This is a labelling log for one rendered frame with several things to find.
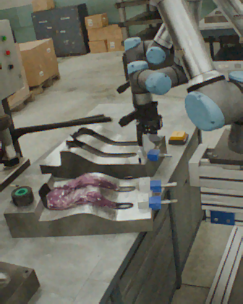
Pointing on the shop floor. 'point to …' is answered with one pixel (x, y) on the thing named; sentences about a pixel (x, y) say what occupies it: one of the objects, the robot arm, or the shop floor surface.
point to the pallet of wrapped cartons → (16, 103)
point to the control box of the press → (9, 72)
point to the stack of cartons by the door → (103, 34)
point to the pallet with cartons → (40, 64)
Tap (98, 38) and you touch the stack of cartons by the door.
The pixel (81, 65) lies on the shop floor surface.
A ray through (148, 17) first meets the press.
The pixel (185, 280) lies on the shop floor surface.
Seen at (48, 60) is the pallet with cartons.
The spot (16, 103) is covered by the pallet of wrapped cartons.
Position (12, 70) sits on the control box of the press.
